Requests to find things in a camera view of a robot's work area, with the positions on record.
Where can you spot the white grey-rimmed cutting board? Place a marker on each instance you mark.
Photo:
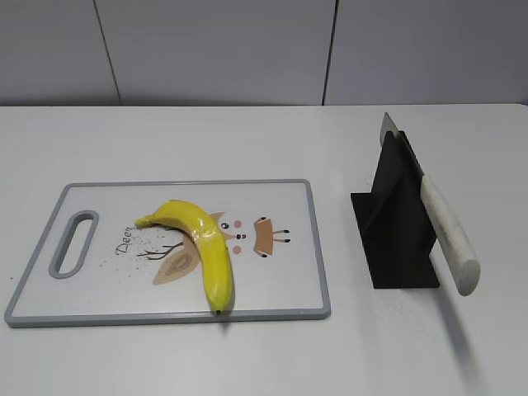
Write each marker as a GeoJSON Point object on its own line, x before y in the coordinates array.
{"type": "Point", "coordinates": [93, 267]}

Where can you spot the white-handled kitchen knife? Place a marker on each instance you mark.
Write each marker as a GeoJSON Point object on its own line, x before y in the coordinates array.
{"type": "Point", "coordinates": [459, 254]}

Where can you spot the yellow plastic banana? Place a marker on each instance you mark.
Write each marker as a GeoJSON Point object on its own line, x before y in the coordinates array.
{"type": "Point", "coordinates": [205, 233]}

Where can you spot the black knife stand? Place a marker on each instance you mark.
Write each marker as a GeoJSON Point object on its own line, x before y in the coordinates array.
{"type": "Point", "coordinates": [396, 232]}

